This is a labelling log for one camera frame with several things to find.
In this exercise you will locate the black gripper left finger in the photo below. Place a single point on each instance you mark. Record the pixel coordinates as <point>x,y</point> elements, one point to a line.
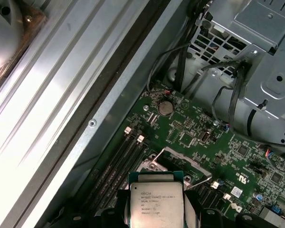
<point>122,211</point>

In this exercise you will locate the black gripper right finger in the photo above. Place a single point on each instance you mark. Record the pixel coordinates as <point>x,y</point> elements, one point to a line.
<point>193,213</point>

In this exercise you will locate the silver cpu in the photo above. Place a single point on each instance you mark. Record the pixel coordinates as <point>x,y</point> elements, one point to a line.
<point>156,204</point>

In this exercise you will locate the metal socket cover frame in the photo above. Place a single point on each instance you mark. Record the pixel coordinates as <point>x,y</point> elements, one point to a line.
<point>180,154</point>

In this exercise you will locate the black ram slot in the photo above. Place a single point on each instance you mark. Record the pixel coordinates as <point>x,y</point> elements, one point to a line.
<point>116,156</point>
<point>129,166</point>

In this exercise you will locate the cpu socket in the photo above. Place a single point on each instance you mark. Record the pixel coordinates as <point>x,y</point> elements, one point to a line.
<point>158,167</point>

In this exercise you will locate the green motherboard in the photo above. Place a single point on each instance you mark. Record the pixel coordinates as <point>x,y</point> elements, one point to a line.
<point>228,147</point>

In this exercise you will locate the round coin battery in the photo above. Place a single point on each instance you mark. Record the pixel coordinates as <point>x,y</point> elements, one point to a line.
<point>165,108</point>

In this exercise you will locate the black open pc case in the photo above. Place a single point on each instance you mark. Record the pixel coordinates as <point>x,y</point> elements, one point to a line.
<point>114,99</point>

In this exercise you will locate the metal drive cage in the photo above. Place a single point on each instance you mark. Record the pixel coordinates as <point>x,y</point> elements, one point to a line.
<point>263,71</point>

